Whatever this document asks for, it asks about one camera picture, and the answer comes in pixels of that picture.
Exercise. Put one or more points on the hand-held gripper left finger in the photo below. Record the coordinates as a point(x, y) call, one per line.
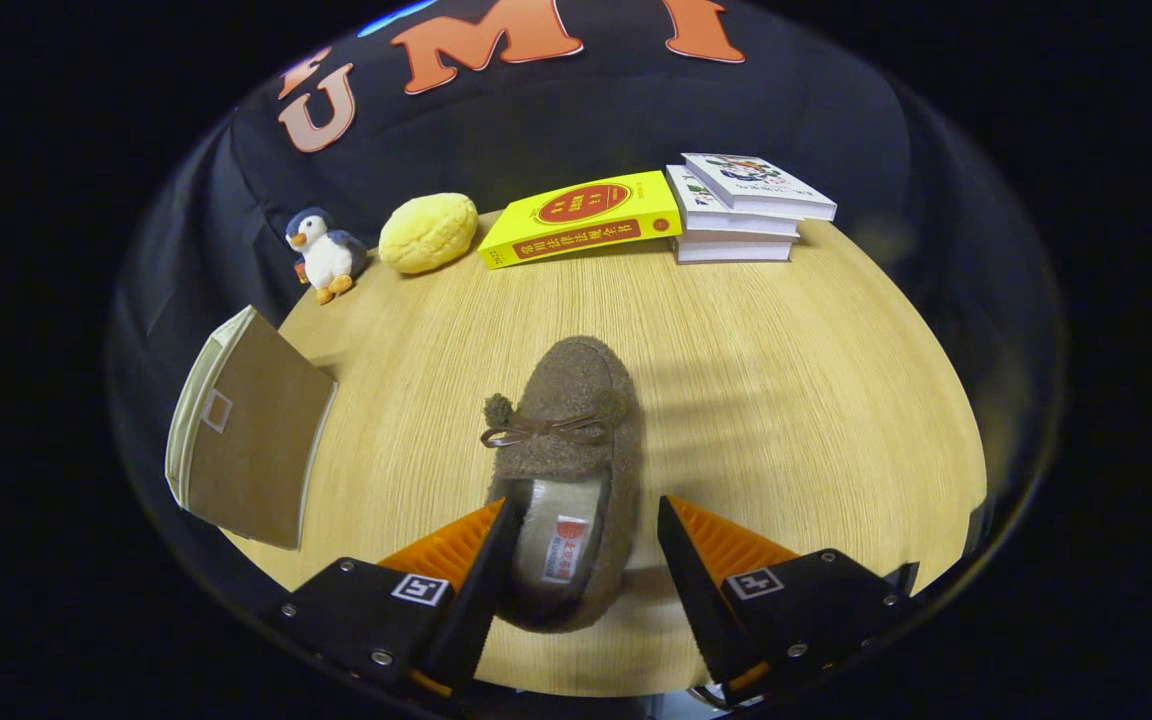
point(481, 590)

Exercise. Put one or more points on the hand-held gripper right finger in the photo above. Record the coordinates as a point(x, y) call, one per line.
point(701, 600)

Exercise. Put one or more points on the brown fuzzy slipper shoe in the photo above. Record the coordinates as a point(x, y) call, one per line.
point(576, 385)

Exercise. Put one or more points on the beige fabric storage box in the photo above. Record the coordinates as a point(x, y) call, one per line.
point(256, 440)

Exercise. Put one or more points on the yellow plush bread toy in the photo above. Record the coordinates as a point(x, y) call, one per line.
point(428, 232)

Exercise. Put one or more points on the penguin plush toy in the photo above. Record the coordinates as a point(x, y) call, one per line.
point(328, 258)

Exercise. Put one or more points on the yellow book with red circle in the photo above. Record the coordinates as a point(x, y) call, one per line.
point(586, 210)

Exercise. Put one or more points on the white book with colourful cover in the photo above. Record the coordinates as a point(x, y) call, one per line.
point(756, 185)

